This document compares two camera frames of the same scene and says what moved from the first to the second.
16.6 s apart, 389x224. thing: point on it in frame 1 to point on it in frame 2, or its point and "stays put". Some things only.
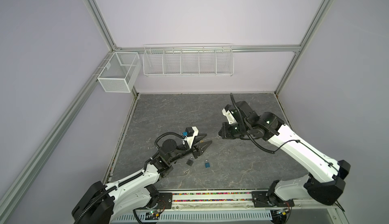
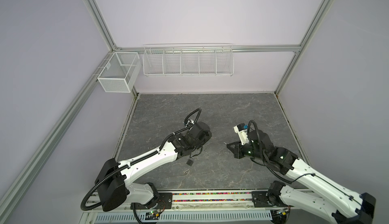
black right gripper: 225,127 to 236,150
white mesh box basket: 120,72 stays put
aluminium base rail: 199,200 stays put
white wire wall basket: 188,60 stays put
